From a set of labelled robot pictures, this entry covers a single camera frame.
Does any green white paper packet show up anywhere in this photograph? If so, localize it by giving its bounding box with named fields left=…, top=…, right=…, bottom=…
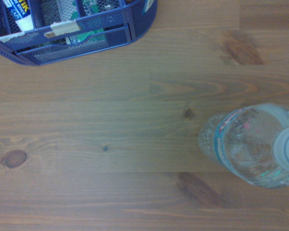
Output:
left=65, top=0, right=105, bottom=45

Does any white blue glue stick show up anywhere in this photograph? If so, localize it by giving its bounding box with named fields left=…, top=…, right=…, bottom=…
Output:
left=2, top=0, right=35, bottom=32

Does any clear plastic water bottle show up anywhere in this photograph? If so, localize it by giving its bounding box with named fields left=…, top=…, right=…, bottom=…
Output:
left=197, top=103, right=289, bottom=189

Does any blue mesh desk organizer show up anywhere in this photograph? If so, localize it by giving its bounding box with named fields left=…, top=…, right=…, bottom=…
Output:
left=0, top=0, right=158, bottom=66

